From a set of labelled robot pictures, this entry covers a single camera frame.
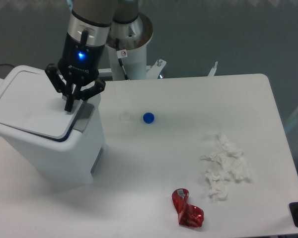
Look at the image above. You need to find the white trash can lid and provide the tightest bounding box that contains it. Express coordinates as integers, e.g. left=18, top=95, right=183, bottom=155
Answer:
left=0, top=66, right=83, bottom=141

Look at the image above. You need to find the white trash can body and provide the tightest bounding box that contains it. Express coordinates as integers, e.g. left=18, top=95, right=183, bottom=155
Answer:
left=0, top=64, right=107, bottom=192

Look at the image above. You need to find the blue bottle cap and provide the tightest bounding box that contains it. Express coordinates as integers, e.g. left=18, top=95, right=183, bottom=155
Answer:
left=143, top=112, right=155, bottom=124

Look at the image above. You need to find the black cable on pedestal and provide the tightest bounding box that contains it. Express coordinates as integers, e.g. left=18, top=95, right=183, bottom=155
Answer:
left=115, top=38, right=130, bottom=81

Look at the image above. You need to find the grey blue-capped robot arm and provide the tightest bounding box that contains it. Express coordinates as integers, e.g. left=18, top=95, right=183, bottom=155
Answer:
left=45, top=0, right=139, bottom=112

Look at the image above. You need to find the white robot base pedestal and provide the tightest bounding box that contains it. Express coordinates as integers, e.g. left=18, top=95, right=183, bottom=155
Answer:
left=106, top=12, right=153, bottom=81

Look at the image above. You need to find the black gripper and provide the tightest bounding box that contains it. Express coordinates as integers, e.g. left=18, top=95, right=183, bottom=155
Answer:
left=45, top=34, right=106, bottom=111

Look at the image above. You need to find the crushed red can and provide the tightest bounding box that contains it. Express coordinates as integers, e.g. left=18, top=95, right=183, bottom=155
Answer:
left=171, top=188, right=205, bottom=228

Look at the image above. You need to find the crumpled white tissue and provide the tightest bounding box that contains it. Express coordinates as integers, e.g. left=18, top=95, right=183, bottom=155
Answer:
left=200, top=133, right=252, bottom=202

